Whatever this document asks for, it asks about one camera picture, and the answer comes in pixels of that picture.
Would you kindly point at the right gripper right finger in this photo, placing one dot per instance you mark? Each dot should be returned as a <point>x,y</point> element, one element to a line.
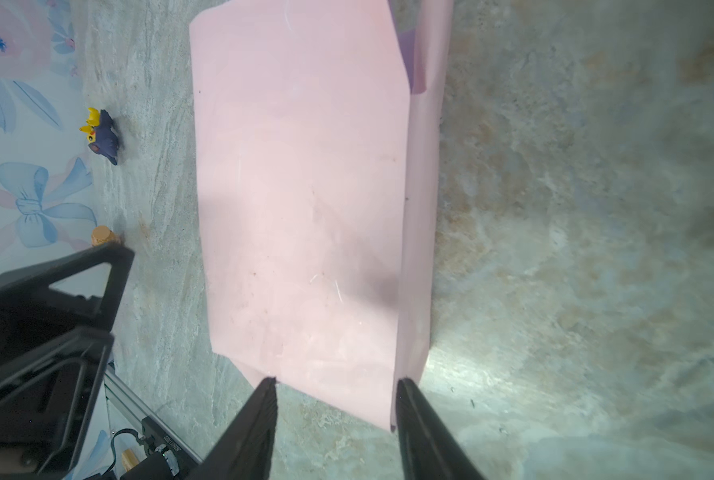
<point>427,448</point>

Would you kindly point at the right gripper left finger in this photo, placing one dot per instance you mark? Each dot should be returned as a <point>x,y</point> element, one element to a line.
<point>245,450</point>

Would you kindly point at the purple wrapping paper sheet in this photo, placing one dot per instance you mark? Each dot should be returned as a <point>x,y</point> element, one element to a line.
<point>317,157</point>

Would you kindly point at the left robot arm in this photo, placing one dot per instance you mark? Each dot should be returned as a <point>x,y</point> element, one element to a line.
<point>56,321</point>

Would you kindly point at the orange toy figure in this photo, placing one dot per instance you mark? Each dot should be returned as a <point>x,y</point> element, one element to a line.
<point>103,234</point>

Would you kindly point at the yellow purple toy figure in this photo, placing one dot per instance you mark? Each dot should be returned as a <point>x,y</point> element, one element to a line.
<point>100,133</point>

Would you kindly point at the aluminium rail frame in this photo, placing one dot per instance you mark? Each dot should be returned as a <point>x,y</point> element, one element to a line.
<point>143,446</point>

